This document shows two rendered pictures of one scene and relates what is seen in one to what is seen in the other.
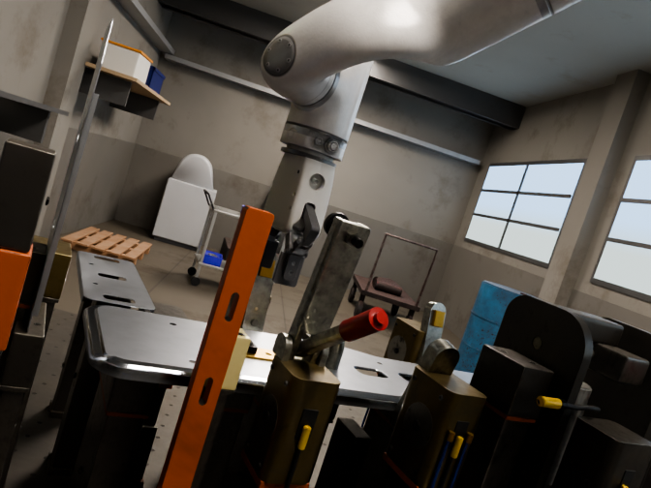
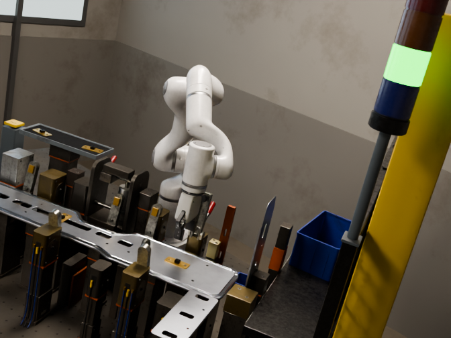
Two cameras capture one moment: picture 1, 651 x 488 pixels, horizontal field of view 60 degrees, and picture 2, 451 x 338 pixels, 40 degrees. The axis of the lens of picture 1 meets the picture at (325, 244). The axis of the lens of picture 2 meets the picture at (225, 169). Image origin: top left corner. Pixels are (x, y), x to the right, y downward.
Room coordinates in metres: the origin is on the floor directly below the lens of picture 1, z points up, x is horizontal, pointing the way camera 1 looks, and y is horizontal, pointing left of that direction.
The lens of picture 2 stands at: (2.03, 1.43, 2.02)
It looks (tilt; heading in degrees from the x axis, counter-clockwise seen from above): 19 degrees down; 224
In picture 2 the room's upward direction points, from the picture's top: 13 degrees clockwise
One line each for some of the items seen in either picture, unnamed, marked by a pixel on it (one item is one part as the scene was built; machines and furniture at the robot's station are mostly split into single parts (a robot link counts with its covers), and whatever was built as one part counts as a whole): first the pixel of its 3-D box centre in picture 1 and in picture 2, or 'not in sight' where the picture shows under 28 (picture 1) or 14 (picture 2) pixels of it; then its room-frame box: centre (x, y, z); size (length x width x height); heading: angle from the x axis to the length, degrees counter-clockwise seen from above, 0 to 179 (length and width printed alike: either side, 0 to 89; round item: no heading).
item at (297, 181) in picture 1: (297, 190); (190, 202); (0.73, 0.06, 1.23); 0.10 x 0.07 x 0.11; 28
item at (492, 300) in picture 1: (497, 335); not in sight; (5.21, -1.80, 0.46); 0.60 x 0.60 x 0.93
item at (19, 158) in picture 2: not in sight; (15, 199); (0.94, -0.73, 0.90); 0.13 x 0.08 x 0.41; 28
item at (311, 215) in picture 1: (304, 220); not in sight; (0.69, 0.03, 1.19); 0.08 x 0.01 x 0.06; 28
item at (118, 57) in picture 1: (124, 63); not in sight; (5.05, 2.20, 1.80); 0.44 x 0.36 x 0.24; 8
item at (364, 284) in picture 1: (388, 277); not in sight; (6.70, -0.86, 0.52); 1.28 x 0.75 x 1.03; 7
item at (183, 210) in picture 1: (190, 199); not in sight; (7.42, 1.90, 0.61); 0.68 x 0.56 x 1.22; 98
